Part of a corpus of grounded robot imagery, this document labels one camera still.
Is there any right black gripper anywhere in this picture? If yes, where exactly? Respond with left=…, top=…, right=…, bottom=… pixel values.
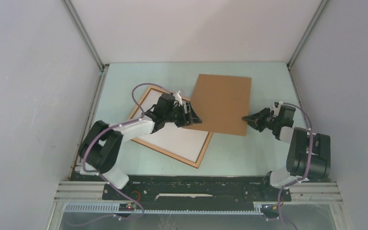
left=241, top=107, right=280, bottom=132

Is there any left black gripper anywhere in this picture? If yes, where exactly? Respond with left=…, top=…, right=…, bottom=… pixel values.
left=164, top=102, right=202, bottom=128

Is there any brown cardboard backing board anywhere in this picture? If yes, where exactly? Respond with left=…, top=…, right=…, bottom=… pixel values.
left=186, top=74, right=252, bottom=136

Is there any light wooden picture frame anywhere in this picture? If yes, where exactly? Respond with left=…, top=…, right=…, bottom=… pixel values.
left=127, top=85, right=214, bottom=169

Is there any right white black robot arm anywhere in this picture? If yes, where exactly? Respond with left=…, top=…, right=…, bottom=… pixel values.
left=242, top=102, right=331, bottom=200

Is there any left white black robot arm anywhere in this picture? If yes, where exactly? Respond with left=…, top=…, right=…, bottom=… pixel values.
left=78, top=92, right=203, bottom=200

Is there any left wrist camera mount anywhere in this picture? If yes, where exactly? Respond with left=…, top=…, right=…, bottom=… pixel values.
left=172, top=90, right=183, bottom=106

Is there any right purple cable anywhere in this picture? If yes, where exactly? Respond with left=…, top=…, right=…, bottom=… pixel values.
left=276, top=102, right=314, bottom=230

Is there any purple cable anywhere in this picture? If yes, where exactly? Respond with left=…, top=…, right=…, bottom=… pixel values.
left=82, top=83, right=173, bottom=221
left=276, top=102, right=314, bottom=230

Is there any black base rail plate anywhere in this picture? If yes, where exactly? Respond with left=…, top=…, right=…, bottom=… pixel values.
left=101, top=173, right=293, bottom=213

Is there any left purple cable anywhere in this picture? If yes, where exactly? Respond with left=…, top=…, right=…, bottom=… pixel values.
left=82, top=83, right=173, bottom=221

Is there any right aluminium corner post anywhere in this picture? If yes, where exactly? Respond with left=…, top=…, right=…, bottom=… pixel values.
left=287, top=0, right=331, bottom=70

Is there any aluminium corner post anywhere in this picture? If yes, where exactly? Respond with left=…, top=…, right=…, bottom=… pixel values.
left=61, top=0, right=105, bottom=71
left=287, top=0, right=331, bottom=70

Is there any left aluminium corner post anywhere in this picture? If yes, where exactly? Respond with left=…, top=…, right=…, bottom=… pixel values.
left=61, top=0, right=105, bottom=71

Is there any white toothed cable duct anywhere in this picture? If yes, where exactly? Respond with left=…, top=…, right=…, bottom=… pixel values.
left=63, top=202, right=263, bottom=215

